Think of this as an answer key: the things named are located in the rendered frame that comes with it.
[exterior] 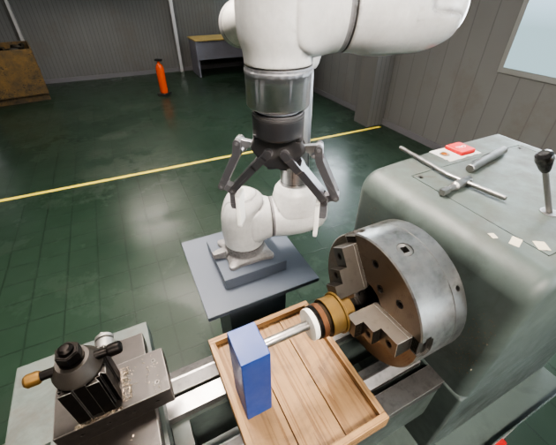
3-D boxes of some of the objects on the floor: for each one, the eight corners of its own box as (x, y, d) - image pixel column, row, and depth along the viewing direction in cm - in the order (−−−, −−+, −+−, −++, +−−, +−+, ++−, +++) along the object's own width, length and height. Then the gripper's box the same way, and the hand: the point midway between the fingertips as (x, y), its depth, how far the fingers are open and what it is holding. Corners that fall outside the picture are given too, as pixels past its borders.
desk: (258, 71, 745) (257, 36, 702) (199, 78, 697) (194, 40, 654) (247, 65, 795) (245, 33, 752) (191, 71, 747) (186, 36, 704)
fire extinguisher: (173, 95, 586) (166, 59, 550) (159, 97, 576) (151, 61, 540) (170, 92, 604) (163, 56, 568) (156, 94, 594) (148, 58, 558)
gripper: (367, 105, 46) (348, 222, 59) (204, 95, 50) (219, 208, 63) (369, 123, 40) (347, 250, 53) (184, 110, 44) (205, 231, 57)
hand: (278, 222), depth 57 cm, fingers open, 13 cm apart
